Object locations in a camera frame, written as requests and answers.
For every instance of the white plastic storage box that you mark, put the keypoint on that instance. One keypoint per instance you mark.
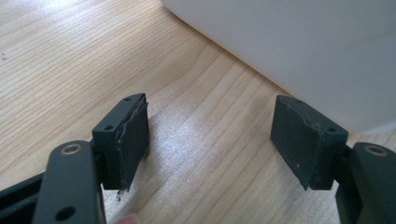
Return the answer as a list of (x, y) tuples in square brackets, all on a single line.
[(295, 46)]

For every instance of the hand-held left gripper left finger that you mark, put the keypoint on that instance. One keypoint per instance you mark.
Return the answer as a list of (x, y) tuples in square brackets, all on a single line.
[(123, 146)]

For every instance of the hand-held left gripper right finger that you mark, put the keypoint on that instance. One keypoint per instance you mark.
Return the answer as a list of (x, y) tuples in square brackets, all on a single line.
[(303, 146)]

